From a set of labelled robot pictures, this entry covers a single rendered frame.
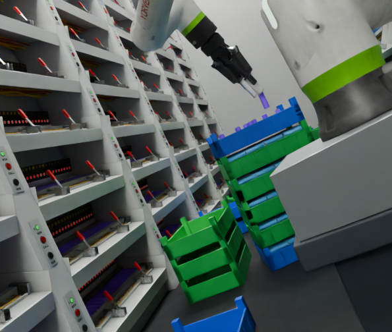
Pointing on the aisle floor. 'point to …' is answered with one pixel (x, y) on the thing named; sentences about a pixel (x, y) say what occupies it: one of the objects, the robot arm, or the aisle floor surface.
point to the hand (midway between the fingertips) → (252, 85)
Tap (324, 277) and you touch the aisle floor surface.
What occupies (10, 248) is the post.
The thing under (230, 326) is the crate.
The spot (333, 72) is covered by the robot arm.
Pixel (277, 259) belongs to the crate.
